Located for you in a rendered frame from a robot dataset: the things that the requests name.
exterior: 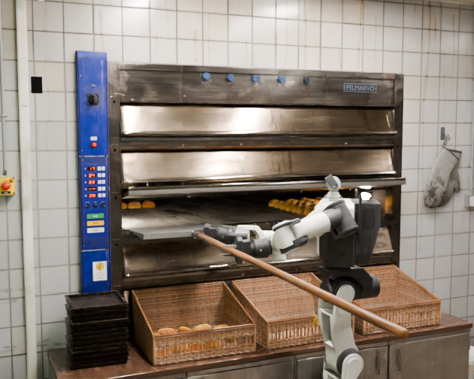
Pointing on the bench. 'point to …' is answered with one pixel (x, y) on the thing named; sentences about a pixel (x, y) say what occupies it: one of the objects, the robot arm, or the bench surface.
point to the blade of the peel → (171, 231)
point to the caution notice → (99, 271)
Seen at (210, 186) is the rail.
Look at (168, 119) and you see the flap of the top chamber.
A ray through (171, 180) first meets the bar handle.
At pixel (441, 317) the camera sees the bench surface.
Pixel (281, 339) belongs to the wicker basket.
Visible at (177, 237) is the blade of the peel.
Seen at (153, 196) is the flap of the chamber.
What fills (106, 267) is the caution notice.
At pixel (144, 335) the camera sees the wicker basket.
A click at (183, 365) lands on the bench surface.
